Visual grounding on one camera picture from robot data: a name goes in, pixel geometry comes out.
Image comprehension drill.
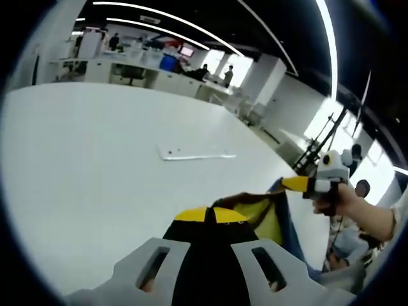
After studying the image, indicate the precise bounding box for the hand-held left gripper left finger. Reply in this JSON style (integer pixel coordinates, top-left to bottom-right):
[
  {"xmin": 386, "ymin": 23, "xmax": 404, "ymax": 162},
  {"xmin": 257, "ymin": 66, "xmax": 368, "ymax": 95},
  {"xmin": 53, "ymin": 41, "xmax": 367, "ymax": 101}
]
[{"xmin": 111, "ymin": 206, "xmax": 210, "ymax": 306}]

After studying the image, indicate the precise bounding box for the yellow blue grey garment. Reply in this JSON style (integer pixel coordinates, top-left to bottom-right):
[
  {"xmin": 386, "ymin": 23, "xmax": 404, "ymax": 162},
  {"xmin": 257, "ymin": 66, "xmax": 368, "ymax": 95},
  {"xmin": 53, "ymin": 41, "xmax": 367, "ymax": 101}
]
[{"xmin": 212, "ymin": 176, "xmax": 312, "ymax": 272}]

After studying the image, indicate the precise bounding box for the white square pillar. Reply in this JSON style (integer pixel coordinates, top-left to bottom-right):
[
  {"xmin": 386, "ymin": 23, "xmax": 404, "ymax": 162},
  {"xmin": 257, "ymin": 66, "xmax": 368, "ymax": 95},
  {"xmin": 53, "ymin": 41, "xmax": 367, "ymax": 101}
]
[{"xmin": 8, "ymin": 0, "xmax": 87, "ymax": 87}]

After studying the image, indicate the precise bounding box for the black office chair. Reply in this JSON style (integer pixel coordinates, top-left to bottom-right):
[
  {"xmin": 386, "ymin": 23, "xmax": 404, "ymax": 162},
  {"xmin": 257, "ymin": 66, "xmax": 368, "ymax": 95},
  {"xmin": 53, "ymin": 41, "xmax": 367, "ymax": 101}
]
[{"xmin": 116, "ymin": 63, "xmax": 144, "ymax": 85}]

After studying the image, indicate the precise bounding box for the black metal stand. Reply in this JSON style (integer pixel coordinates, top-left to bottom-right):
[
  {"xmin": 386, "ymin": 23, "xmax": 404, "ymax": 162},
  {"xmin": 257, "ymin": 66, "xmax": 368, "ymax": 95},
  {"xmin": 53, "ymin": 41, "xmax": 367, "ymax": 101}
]
[{"xmin": 293, "ymin": 111, "xmax": 348, "ymax": 175}]

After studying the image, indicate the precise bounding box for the blue bin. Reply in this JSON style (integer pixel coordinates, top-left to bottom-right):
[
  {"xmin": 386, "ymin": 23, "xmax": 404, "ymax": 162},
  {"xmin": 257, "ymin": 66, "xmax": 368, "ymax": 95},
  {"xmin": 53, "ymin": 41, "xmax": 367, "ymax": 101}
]
[{"xmin": 159, "ymin": 53, "xmax": 179, "ymax": 73}]

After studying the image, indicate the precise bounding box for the long ceiling light strip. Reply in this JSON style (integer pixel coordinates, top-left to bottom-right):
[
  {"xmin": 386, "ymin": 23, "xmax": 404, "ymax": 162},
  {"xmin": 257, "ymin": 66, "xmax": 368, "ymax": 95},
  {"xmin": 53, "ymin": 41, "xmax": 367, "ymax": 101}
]
[
  {"xmin": 106, "ymin": 18, "xmax": 211, "ymax": 51},
  {"xmin": 92, "ymin": 1, "xmax": 245, "ymax": 57}
]

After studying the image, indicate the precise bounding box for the white counter row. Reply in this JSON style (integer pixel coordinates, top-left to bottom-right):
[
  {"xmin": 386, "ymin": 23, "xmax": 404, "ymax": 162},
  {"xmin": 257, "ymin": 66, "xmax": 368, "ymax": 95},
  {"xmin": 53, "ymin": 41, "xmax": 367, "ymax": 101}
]
[{"xmin": 49, "ymin": 52, "xmax": 243, "ymax": 106}]

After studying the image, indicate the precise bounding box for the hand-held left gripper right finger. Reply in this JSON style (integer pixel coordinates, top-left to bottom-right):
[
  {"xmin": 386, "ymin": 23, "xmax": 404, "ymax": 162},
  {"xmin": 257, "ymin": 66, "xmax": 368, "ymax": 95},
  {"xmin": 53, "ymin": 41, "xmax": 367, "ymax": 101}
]
[{"xmin": 206, "ymin": 207, "xmax": 312, "ymax": 306}]

